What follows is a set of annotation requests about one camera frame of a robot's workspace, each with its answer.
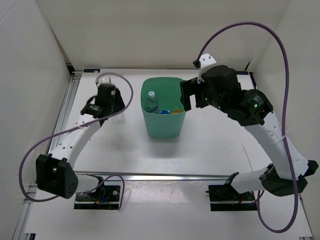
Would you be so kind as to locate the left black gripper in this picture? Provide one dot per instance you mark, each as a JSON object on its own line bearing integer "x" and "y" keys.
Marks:
{"x": 120, "y": 104}

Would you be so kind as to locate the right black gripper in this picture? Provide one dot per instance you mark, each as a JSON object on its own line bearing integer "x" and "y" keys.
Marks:
{"x": 190, "y": 87}

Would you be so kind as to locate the orange plastic bottle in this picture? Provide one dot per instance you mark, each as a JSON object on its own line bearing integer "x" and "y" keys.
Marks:
{"x": 177, "y": 111}

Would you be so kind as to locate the white orange label bottle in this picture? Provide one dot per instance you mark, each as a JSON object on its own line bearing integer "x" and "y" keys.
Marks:
{"x": 151, "y": 103}

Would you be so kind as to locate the blue label plastic bottle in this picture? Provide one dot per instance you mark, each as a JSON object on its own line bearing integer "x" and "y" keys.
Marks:
{"x": 164, "y": 112}

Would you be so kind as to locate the clear plastic bottle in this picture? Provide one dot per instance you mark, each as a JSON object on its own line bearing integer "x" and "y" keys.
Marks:
{"x": 118, "y": 119}

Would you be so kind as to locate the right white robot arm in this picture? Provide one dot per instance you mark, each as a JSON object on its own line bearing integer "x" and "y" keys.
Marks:
{"x": 220, "y": 88}

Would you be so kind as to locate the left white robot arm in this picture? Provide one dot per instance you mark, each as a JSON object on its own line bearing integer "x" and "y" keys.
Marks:
{"x": 54, "y": 172}

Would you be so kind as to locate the green plastic bin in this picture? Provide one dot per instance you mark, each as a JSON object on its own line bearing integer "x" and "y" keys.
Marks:
{"x": 168, "y": 93}

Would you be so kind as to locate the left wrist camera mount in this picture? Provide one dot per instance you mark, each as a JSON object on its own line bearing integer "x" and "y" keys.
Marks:
{"x": 103, "y": 80}

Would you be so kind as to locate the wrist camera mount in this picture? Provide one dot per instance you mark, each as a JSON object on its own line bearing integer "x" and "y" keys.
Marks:
{"x": 103, "y": 80}
{"x": 204, "y": 63}

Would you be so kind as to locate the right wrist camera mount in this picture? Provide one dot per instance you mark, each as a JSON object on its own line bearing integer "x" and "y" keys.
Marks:
{"x": 204, "y": 63}

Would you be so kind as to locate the aluminium left rail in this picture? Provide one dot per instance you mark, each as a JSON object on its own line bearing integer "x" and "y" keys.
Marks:
{"x": 67, "y": 103}

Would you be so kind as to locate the aluminium rail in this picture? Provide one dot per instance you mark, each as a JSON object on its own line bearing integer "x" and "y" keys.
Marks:
{"x": 134, "y": 176}
{"x": 67, "y": 103}

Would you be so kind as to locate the aluminium front rail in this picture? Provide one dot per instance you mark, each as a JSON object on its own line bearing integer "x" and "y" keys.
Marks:
{"x": 134, "y": 176}

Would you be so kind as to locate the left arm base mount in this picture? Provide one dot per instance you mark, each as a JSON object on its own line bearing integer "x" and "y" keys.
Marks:
{"x": 108, "y": 196}

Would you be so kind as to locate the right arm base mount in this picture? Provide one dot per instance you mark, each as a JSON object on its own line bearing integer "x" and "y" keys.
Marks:
{"x": 224, "y": 198}

